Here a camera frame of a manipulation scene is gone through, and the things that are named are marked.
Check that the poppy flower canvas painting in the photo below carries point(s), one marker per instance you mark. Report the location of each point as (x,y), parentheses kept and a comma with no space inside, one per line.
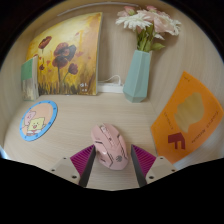
(70,53)

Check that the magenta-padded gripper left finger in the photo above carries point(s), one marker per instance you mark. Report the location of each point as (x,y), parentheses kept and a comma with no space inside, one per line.
(82,160)

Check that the green cover book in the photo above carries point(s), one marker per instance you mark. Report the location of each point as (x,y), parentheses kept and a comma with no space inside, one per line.
(29,78)

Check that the pink and white flower bouquet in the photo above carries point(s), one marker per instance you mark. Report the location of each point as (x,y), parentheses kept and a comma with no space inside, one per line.
(146,21)

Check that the round cartoon print mouse pad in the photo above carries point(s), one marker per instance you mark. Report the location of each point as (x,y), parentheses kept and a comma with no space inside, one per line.
(38,120)

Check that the pink computer mouse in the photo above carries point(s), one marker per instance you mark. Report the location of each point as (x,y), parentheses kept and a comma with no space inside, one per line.
(110,148)

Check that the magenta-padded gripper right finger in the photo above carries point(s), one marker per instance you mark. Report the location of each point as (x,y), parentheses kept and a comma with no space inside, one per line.
(145,159)

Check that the white power strip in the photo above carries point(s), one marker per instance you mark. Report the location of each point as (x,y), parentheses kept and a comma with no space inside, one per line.
(110,88)

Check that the teal faceted vase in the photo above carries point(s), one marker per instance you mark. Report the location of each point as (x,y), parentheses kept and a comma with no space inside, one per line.
(137,78)

